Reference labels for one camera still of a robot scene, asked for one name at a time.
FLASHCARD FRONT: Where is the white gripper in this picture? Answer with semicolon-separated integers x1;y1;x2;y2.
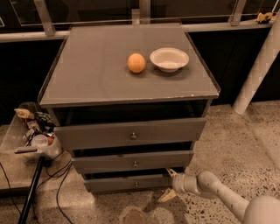
158;168;201;203

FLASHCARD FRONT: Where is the grey bottom drawer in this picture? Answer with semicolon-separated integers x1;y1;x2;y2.
84;174;172;193

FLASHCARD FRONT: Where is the grey drawer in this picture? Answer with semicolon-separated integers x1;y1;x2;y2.
72;150;193;174
54;118;206;150
84;174;172;193

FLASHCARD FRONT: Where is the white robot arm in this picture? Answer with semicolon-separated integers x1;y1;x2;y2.
158;168;280;224

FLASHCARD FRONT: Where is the grey middle drawer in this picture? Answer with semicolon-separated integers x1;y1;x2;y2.
72;150;193;174

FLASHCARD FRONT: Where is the grey top drawer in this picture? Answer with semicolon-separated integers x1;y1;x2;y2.
54;118;206;150

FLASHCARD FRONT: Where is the grey drawer cabinet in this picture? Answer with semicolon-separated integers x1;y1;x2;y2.
38;24;220;181

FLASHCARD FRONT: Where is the white paper bowl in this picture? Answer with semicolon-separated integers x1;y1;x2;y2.
150;47;189;73

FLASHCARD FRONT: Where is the orange fruit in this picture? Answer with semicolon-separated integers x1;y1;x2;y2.
127;53;145;74

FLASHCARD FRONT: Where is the white cup in bin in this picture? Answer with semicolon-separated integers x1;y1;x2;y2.
31;135;48;147

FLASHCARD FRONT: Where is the colourful snack bag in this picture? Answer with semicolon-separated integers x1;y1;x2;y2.
35;112;54;127

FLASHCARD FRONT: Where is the white diagonal pole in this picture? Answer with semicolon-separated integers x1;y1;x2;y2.
233;10;280;115

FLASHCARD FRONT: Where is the clear plastic bin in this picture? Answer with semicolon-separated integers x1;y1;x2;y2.
1;102;62;160

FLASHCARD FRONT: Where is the black tripod leg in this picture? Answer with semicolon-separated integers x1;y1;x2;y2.
17;157;45;224

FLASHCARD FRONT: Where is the black floor cable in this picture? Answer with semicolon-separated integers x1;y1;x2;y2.
34;158;74;224

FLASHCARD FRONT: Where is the metal window rail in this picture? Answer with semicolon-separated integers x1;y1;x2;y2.
0;0;279;43

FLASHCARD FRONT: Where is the yellow clamp on rail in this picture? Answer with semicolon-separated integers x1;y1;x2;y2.
256;12;275;24

